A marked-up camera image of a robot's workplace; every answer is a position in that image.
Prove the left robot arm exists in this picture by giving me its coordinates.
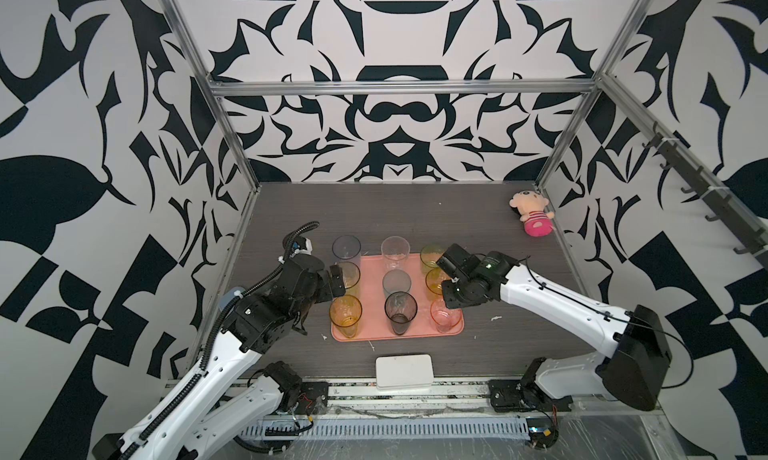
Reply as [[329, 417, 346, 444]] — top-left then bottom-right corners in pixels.
[[92, 253, 346, 459]]

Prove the clear tall glass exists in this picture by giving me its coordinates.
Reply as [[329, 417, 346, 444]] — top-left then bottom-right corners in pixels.
[[381, 236, 410, 271]]

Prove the dark grey glass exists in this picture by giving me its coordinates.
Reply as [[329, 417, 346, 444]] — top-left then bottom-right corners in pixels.
[[384, 291, 418, 336]]

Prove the wall hook rail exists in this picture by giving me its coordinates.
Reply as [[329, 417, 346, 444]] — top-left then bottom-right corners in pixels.
[[643, 122, 768, 257]]

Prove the pink plush doll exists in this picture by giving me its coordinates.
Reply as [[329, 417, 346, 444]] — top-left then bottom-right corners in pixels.
[[509, 191, 554, 238]]

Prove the pink glass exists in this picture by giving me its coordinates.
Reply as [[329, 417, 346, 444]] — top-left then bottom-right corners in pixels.
[[430, 299, 463, 333]]

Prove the teal glass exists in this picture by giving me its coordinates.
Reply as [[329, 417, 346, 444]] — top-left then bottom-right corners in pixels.
[[382, 269, 412, 297]]

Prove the yellow short glass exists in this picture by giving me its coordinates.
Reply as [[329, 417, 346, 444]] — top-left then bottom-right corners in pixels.
[[425, 268, 451, 302]]

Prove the amber tall glass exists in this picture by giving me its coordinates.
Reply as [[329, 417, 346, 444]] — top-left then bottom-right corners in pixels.
[[329, 295, 363, 339]]

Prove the white box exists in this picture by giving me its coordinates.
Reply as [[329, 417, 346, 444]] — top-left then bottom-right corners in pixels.
[[375, 354, 434, 391]]

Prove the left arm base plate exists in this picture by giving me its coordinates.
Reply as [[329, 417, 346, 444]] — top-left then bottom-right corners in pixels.
[[289, 381, 330, 416]]

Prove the blue-purple glass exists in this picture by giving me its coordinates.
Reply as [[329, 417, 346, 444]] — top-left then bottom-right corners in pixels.
[[331, 235, 362, 266]]

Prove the yellow-green glass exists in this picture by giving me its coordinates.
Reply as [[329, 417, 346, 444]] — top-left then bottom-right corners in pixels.
[[338, 262, 361, 298]]

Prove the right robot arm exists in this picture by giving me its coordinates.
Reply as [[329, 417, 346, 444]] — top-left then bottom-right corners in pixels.
[[437, 244, 672, 411]]

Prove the light blue grey dish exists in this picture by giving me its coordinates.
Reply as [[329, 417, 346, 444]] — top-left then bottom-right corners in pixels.
[[218, 287, 245, 312]]

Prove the pink tray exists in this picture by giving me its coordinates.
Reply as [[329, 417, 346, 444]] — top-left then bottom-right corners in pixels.
[[331, 253, 465, 342]]

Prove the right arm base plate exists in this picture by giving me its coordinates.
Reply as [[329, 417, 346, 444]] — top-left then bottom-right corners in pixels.
[[487, 379, 573, 413]]

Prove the green small glass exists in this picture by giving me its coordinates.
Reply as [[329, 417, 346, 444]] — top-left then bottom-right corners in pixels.
[[419, 244, 445, 274]]

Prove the white cable duct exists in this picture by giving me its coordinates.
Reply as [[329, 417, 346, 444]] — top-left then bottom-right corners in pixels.
[[240, 417, 530, 441]]

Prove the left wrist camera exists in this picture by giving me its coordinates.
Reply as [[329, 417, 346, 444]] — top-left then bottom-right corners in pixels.
[[289, 236, 313, 258]]

